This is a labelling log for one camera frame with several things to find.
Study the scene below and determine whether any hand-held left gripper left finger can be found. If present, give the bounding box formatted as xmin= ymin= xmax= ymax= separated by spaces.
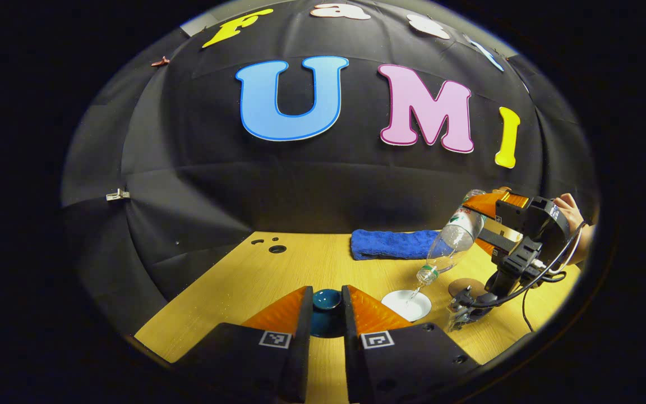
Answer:
xmin=172 ymin=286 xmax=313 ymax=403

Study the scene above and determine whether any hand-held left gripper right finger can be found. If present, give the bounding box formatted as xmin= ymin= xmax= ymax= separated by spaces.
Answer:
xmin=341 ymin=285 xmax=479 ymax=403

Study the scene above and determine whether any clear plastic water bottle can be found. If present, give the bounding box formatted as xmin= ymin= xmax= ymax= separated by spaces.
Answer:
xmin=416 ymin=190 xmax=487 ymax=284

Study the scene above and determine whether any round brown coaster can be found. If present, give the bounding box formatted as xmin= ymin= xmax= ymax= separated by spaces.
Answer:
xmin=447 ymin=277 xmax=487 ymax=299

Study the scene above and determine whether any dark teal teacup lid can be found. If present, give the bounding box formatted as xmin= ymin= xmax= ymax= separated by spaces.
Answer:
xmin=309 ymin=288 xmax=352 ymax=339

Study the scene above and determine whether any white teacup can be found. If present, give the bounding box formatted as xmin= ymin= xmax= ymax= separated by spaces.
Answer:
xmin=381 ymin=289 xmax=433 ymax=323

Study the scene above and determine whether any blue towel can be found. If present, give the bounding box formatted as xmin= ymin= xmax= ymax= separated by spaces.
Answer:
xmin=350 ymin=228 xmax=442 ymax=261

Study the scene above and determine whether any black backdrop cloth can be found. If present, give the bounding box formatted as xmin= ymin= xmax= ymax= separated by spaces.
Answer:
xmin=59 ymin=0 xmax=598 ymax=337

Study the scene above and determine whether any black cable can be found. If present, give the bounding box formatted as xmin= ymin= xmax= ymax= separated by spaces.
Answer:
xmin=483 ymin=222 xmax=588 ymax=333

